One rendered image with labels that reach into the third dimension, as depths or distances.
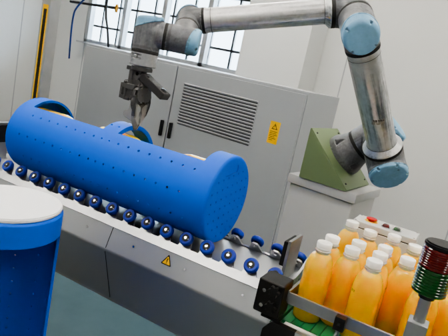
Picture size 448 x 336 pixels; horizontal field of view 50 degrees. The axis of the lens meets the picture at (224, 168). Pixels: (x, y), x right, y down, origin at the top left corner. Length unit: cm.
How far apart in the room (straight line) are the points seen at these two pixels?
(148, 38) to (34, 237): 73
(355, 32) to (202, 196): 69
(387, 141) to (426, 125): 223
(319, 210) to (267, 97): 125
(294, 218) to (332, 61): 244
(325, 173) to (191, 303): 86
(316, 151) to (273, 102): 113
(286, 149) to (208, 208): 174
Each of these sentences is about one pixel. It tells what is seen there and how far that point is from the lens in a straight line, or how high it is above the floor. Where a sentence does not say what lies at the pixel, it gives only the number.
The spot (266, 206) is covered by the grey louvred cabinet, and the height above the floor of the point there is 67.
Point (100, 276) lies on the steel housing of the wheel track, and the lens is 176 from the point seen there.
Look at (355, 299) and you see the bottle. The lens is 126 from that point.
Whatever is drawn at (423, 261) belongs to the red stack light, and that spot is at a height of 122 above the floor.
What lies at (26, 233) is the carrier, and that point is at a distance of 129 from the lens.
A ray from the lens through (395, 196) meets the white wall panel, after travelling 419.
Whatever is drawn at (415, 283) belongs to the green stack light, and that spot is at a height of 117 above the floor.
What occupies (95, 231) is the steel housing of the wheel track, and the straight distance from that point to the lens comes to 169.
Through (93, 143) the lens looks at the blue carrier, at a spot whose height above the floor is 116.
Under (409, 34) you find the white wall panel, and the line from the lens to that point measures 423.
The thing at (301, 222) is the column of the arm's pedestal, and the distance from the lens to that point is 216.
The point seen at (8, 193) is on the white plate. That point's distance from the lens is 146.
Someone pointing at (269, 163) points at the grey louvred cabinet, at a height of 95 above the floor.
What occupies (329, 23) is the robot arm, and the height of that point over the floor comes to 170.
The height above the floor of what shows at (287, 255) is 101.
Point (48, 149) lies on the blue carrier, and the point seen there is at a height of 109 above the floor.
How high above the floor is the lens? 149
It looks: 12 degrees down
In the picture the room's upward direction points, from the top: 12 degrees clockwise
